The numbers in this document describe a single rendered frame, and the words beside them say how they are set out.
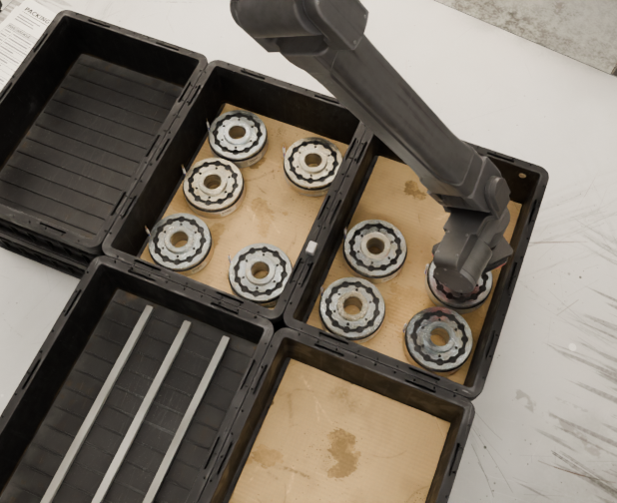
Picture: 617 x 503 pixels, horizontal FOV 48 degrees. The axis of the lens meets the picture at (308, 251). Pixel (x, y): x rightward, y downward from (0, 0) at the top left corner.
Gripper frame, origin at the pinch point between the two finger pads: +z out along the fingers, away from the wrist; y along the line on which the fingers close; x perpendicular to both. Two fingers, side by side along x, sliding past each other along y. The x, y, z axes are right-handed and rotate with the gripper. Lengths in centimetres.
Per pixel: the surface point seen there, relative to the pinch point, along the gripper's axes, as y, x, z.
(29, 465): -71, 5, 4
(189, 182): -31.2, 36.2, 0.6
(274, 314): -29.8, 5.6, -5.9
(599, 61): 118, 69, 85
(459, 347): -6.4, -9.8, 1.1
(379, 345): -16.3, -3.1, 4.2
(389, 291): -10.3, 3.9, 4.0
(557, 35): 112, 84, 85
